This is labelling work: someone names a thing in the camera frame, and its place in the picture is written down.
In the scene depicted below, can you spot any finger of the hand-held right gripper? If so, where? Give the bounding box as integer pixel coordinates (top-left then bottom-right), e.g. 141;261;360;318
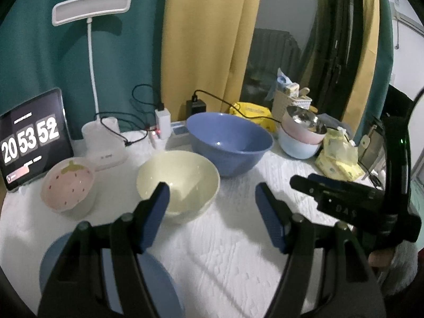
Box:
290;174;332;206
308;173;386;194

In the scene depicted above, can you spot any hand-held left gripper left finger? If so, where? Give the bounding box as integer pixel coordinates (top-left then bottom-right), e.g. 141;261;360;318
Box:
37;182;171;318

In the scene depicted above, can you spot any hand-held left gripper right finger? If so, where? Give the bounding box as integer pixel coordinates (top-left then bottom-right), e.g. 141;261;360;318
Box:
254;182;388;318

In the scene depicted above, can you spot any cream bowl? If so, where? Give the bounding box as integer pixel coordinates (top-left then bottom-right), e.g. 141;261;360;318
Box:
136;150;221;224

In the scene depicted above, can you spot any blue plate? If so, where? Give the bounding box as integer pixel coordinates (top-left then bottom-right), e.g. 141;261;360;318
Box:
39;232;184;318

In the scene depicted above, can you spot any large blue bowl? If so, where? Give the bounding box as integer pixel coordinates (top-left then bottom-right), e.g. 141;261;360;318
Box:
185;112;274;178

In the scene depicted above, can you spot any pink strawberry bowl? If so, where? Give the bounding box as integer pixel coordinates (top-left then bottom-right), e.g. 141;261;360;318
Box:
40;157;97;219

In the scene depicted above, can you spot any person's right forearm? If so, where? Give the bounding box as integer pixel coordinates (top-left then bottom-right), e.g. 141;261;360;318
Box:
378;238;418;297

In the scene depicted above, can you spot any person's right hand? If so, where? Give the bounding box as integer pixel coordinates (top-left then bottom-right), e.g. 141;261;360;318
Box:
367;248;396;272

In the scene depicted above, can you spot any yellow tissue pack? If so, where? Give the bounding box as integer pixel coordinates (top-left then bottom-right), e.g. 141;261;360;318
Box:
315;127;365;183

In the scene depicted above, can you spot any light blue bowl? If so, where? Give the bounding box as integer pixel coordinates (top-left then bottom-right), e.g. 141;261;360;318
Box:
277;126;322;160

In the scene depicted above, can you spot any white power strip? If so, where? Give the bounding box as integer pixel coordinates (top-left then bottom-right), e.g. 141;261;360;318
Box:
150;121;191;149

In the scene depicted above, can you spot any white woven basket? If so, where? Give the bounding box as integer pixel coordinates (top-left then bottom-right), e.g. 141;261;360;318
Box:
272;89;312;115

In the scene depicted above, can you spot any yellow plastic bag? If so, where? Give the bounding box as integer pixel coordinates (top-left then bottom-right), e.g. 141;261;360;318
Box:
229;102;277;133

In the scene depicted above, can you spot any white charger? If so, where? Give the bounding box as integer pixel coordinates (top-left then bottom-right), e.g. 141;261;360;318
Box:
155;109;171;140

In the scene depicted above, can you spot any black appliance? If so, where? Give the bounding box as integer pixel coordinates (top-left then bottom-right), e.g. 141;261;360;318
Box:
387;84;419;121

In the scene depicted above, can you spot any blue white packet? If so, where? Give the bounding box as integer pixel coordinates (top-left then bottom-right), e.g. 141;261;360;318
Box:
276;68;295;91

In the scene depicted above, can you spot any black charger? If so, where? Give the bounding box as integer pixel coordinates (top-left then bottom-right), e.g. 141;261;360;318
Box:
185;99;206;120

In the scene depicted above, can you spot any yellow curtain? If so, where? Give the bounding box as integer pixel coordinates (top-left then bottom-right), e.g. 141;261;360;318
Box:
161;0;266;123
351;0;381;140

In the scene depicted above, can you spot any teal curtain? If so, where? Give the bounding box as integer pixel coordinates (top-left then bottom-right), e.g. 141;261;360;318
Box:
376;0;396;136
0;0;169;140

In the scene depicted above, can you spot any tablet with clock display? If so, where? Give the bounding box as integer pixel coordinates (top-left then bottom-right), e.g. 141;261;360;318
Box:
0;88;74;192

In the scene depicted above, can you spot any white desk lamp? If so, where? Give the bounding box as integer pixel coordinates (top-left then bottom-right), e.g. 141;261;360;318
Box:
52;0;133;171

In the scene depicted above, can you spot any black lamp cable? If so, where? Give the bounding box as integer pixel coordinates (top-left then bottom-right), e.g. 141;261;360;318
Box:
95;84;164;146

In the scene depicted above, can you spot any black charger cable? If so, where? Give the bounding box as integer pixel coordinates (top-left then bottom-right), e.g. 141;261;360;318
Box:
192;89;285;126

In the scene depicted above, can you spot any black door frame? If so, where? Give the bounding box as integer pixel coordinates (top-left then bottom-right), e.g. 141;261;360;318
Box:
305;0;365;113

